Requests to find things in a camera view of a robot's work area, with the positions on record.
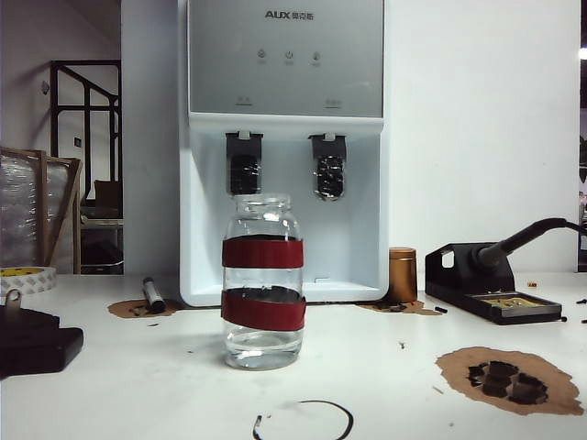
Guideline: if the glass bottle with red bands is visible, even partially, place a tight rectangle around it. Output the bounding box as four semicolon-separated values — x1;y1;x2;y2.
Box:
221;194;306;371

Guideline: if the grey dispenser push lever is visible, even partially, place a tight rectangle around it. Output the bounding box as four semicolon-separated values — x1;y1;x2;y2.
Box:
224;131;265;199
307;132;348;203

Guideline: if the white AUX water dispenser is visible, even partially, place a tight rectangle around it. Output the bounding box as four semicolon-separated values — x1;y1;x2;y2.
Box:
178;0;391;307

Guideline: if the black marker pen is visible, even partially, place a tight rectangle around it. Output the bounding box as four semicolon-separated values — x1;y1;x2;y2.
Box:
141;275;166;314

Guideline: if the black soldering iron stand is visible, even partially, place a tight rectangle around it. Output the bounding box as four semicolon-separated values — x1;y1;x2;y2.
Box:
425;241;563;325

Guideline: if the brown cardboard box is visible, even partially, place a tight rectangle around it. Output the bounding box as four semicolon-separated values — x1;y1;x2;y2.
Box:
94;179;124;207

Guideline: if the white double-sided tape roll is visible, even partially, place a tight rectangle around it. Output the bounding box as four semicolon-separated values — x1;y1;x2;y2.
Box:
0;265;58;298

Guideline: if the black flat box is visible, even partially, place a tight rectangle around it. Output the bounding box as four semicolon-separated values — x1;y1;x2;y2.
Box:
0;325;84;380

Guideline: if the black soldering iron with cable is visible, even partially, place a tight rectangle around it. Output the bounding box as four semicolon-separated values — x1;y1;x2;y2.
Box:
476;217;587;276

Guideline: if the black metal shelf frame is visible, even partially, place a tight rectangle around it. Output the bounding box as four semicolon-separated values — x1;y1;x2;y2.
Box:
49;59;123;276

